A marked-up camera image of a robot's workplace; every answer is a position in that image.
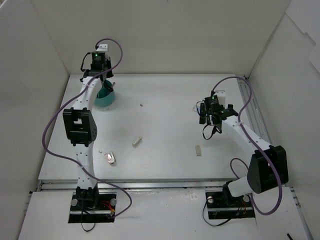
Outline eraser block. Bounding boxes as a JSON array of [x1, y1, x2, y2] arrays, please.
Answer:
[[132, 136, 142, 148]]

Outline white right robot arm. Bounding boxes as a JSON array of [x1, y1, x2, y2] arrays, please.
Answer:
[[199, 95, 289, 206]]

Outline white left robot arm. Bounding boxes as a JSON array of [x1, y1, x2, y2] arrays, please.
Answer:
[[62, 49, 115, 210]]

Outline teal round divided container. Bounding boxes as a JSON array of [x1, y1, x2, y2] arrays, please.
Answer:
[[94, 87, 115, 108]]

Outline clear blue-capped spray bottle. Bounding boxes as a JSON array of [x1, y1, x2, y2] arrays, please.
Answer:
[[193, 105, 200, 115]]

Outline long white eraser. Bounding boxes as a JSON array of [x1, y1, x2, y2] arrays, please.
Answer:
[[195, 145, 202, 157]]

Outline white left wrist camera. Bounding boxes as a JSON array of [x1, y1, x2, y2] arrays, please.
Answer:
[[95, 44, 109, 52]]

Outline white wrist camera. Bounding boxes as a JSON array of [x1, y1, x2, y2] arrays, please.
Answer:
[[95, 44, 109, 52], [213, 90, 226, 107]]

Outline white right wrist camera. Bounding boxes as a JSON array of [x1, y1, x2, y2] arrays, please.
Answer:
[[213, 90, 226, 107]]

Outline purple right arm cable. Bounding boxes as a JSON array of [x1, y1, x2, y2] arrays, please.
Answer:
[[211, 76, 284, 216]]

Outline aluminium front rail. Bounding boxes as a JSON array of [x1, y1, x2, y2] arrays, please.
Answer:
[[36, 177, 236, 191]]

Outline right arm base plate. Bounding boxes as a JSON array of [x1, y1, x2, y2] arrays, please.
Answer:
[[203, 185, 256, 221]]

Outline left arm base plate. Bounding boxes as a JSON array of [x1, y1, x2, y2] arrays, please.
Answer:
[[68, 192, 117, 224]]

